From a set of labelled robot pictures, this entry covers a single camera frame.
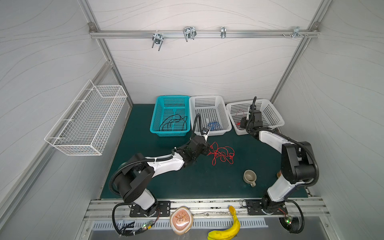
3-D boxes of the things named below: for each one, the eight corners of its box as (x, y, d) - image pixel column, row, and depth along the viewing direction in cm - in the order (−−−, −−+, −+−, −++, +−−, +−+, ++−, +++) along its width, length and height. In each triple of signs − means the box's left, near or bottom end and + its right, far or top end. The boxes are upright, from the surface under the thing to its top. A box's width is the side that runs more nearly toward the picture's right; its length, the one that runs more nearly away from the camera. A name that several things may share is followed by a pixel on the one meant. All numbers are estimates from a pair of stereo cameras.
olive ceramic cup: (241, 183, 84) (243, 180, 79) (242, 171, 88) (245, 167, 84) (253, 187, 82) (256, 184, 78) (254, 174, 87) (257, 171, 83)
